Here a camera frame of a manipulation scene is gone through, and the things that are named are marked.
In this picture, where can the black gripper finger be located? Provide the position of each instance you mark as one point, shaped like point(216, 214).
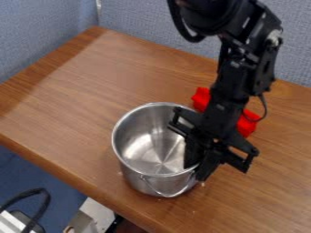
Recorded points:
point(193, 152)
point(208, 164)

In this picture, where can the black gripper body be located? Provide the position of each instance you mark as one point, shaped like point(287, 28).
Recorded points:
point(213, 128)

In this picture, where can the metal pot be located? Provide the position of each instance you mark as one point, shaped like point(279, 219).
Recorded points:
point(149, 151)

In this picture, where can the red star-shaped block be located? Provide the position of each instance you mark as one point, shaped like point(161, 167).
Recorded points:
point(247, 122)

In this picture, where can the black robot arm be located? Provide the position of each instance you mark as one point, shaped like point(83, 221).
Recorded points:
point(249, 32)

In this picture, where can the white object under table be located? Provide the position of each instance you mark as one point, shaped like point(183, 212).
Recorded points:
point(92, 218)

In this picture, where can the black and white equipment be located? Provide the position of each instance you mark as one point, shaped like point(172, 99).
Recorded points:
point(17, 222)

